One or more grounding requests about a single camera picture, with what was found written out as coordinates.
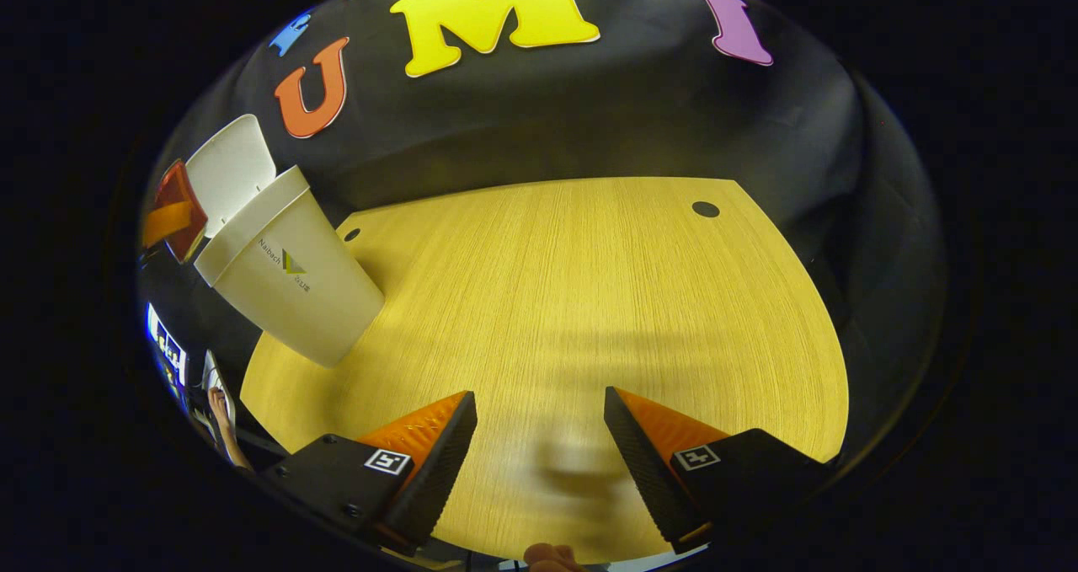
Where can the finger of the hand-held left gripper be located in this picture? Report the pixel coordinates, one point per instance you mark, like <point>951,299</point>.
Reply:
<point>167,222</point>

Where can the wooden desktop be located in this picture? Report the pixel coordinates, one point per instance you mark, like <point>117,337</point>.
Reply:
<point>589,286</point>

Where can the black backdrop cloth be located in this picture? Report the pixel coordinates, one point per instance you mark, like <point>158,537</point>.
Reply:
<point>589,117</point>

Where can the white desktop garbage bin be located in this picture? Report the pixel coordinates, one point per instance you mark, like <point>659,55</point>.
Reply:
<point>295,302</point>

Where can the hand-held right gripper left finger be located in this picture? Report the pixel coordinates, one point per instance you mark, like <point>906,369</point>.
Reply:
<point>438,479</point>

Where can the computer monitor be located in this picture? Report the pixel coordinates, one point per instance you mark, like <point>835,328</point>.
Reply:
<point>164,344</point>

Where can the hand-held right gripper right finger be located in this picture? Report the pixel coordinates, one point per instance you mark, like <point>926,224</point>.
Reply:
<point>644,479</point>

